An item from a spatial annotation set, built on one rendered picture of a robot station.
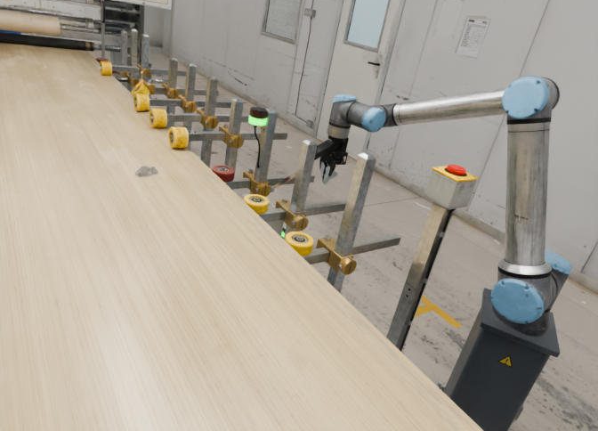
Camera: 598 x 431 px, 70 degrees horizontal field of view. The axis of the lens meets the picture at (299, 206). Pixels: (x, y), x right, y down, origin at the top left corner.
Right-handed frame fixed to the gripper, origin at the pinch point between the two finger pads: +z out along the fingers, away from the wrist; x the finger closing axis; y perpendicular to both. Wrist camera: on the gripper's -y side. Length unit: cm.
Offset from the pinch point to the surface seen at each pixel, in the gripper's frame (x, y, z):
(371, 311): -5, 52, 83
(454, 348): -46, 75, 83
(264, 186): -8.5, -34.5, -4.2
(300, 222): -33.5, -35.1, -2.7
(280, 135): 23.5, -9.6, -12.4
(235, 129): 19.2, -34.5, -16.7
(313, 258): -51, -42, -1
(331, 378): -92, -69, -7
